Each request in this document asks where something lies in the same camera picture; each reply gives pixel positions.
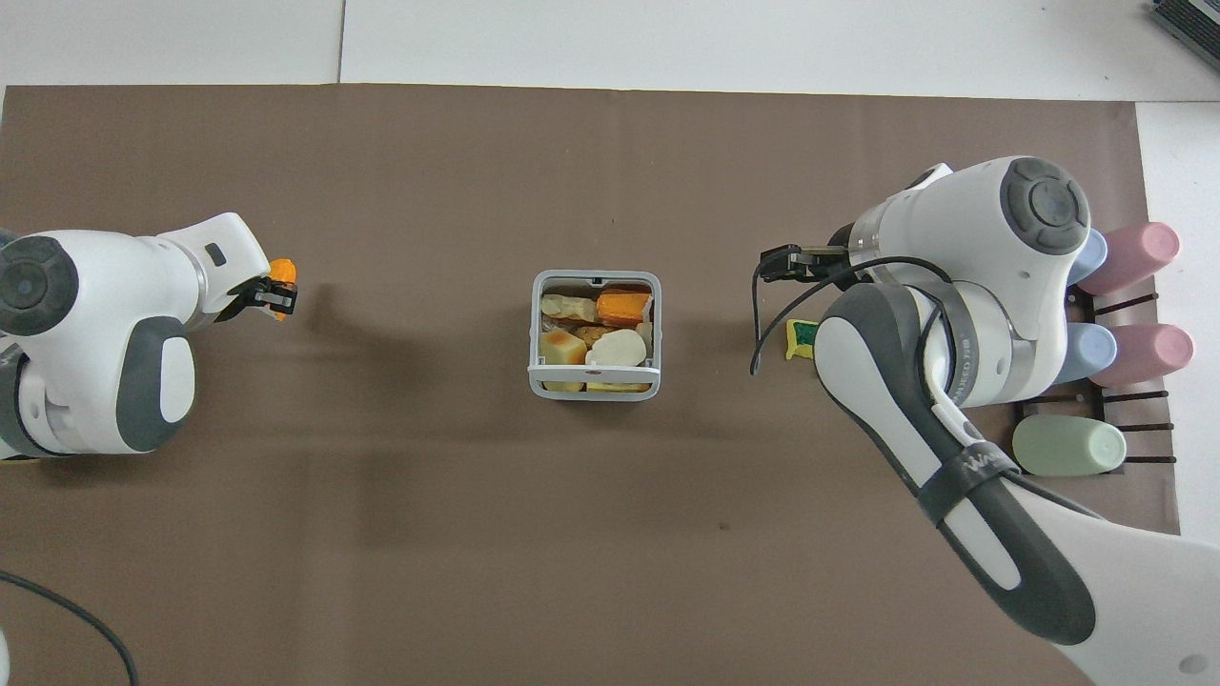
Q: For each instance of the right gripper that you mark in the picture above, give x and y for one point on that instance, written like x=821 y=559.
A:
x=838 y=238

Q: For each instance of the orange trash piece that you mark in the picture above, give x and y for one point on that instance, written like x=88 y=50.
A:
x=282 y=272

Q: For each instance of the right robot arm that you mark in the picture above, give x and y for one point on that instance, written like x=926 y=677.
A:
x=953 y=229

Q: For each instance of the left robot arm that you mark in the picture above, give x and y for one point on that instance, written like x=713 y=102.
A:
x=95 y=276

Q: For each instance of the grey trash bin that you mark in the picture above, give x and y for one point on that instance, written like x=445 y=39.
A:
x=536 y=381

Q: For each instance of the yellow green sponge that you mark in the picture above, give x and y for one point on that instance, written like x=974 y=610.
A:
x=803 y=335

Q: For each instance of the orange food piece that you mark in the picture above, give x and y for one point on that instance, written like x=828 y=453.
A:
x=621 y=306

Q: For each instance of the white round food piece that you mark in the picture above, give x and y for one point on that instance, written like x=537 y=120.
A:
x=617 y=349

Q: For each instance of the blue plastic cup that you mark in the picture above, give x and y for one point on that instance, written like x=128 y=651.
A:
x=1087 y=351
x=1094 y=255

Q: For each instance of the cream food piece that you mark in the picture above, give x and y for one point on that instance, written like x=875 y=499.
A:
x=567 y=306

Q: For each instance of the toasted bread piece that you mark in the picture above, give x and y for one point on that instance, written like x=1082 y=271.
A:
x=560 y=348

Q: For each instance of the pink plastic cup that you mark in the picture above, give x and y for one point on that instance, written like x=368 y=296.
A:
x=1148 y=353
x=1139 y=252

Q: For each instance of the green plastic cup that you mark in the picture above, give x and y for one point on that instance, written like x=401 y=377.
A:
x=1067 y=446

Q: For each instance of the dark grey ridged object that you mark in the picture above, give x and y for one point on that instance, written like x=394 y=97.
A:
x=1191 y=21

